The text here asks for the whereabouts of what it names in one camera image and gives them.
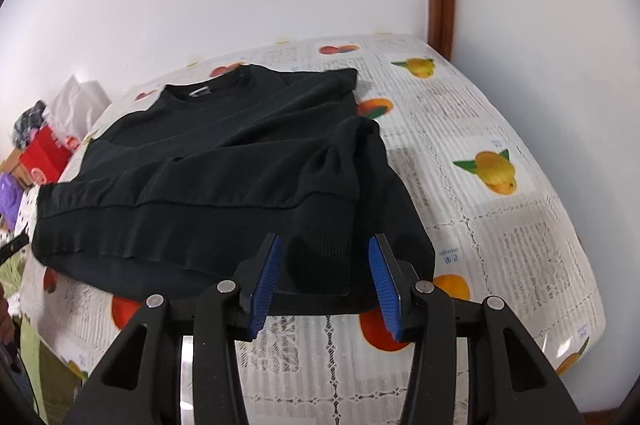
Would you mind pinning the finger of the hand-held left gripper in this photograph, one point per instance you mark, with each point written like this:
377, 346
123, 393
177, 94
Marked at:
12, 247

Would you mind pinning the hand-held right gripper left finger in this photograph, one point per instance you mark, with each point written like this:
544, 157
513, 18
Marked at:
265, 285

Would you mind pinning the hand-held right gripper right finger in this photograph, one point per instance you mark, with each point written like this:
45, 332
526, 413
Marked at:
386, 285

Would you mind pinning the black sweatshirt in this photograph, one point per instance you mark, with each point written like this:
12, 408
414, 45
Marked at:
225, 155

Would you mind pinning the person's left hand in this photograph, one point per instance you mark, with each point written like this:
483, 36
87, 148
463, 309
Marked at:
6, 315

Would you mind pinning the white flower-print pillow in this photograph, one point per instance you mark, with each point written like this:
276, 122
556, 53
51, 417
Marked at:
25, 212

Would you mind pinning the purple cloth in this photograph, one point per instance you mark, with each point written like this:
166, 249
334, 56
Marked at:
10, 197

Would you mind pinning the wooden headboard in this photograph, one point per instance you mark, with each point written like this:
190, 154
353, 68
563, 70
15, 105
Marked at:
9, 169

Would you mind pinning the red paper bag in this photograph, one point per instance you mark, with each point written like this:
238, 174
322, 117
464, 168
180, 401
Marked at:
45, 157

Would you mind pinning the fruit-print tablecloth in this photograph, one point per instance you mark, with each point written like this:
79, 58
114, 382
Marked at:
500, 245

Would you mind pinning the checked grey cloth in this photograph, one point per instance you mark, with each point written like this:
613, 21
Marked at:
29, 125

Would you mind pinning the green blanket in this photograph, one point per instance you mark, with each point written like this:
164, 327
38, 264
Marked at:
47, 370

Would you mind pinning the white plastic shopping bag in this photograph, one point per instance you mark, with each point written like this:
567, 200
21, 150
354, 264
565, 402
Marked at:
80, 102

